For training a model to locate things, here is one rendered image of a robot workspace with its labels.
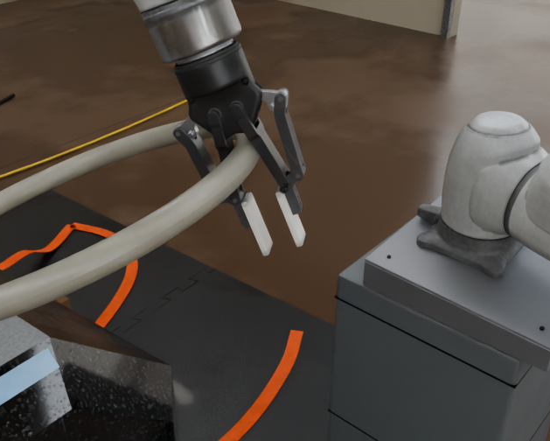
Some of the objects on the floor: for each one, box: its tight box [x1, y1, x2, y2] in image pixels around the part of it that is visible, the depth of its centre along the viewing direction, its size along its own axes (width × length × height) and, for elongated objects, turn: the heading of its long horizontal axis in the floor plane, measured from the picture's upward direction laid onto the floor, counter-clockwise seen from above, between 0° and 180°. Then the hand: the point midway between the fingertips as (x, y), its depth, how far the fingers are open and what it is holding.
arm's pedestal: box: [328, 215, 550, 441], centre depth 164 cm, size 50×50×80 cm
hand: (275, 220), depth 78 cm, fingers closed on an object, 3 cm apart
